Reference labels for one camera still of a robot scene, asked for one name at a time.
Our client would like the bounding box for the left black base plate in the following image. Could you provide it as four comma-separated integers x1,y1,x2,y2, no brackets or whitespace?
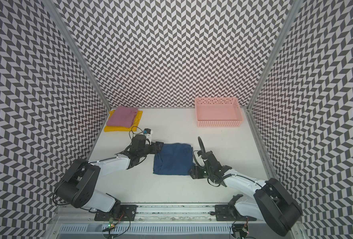
94,204,138,222

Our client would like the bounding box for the folded pink t-shirt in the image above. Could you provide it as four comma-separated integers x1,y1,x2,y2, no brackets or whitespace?
107,106,138,128

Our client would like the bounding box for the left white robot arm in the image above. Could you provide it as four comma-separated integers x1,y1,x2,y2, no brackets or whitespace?
54,134,164,213

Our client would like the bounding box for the pink plastic basket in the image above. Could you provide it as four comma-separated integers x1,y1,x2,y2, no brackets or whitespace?
194,97,243,127

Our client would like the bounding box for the folded yellow t-shirt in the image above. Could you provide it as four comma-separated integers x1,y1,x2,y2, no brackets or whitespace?
103,111,143,132

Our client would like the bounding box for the blue mickey t-shirt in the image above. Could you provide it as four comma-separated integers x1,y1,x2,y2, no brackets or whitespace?
153,143,194,176

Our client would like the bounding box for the aluminium front rail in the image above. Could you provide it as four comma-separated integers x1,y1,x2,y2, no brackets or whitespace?
43,203,282,239

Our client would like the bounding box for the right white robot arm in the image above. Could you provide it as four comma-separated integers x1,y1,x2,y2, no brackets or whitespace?
188,150,303,237

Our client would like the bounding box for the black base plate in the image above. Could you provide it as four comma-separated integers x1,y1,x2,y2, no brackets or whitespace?
94,204,138,222
214,204,257,222

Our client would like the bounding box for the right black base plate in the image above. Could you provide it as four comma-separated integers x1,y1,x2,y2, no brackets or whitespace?
214,204,257,222

